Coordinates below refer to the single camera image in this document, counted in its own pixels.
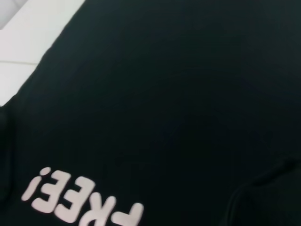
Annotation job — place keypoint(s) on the black shirt with FREE print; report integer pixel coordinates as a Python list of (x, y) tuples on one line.
[(164, 106)]

